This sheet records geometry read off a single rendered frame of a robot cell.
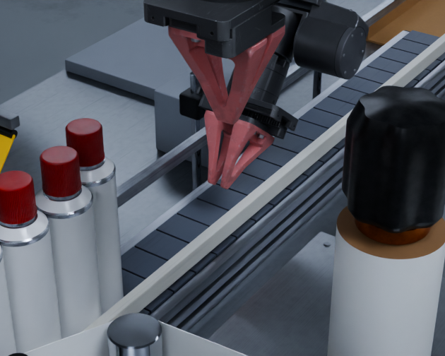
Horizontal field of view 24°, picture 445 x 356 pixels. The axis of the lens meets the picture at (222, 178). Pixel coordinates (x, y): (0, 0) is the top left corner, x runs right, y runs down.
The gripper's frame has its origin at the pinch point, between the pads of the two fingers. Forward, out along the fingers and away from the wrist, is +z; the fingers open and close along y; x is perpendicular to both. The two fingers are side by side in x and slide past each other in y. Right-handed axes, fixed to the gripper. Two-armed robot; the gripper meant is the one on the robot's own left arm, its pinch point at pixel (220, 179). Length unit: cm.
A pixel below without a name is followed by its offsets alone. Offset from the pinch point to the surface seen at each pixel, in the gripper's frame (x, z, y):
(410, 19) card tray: 63, -39, -10
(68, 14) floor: 204, -46, -194
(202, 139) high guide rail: 0.4, -3.5, -4.1
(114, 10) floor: 213, -54, -183
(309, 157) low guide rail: 11.4, -6.2, 4.0
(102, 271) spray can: -16.3, 12.6, 0.4
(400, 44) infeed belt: 45, -30, -3
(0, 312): -30.4, 17.5, 1.4
